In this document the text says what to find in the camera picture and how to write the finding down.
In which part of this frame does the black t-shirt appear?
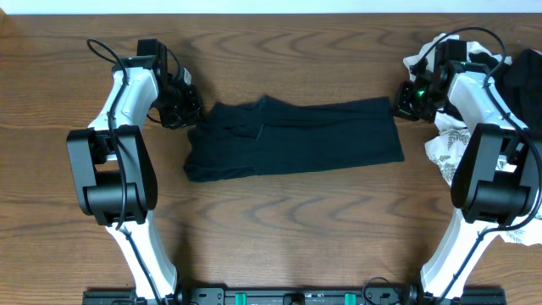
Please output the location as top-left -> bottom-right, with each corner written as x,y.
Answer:
184,96 -> 405,182

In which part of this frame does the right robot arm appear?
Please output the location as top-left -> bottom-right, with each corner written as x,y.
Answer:
393,36 -> 541,304

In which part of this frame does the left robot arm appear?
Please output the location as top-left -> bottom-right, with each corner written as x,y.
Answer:
66,39 -> 202,304

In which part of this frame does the white fern-print cloth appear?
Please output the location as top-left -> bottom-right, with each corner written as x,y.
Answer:
424,129 -> 541,246

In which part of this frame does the black garment in pile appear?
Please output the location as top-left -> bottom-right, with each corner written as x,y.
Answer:
493,49 -> 541,136

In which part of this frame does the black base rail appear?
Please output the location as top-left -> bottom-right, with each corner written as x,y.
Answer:
81,285 -> 507,305

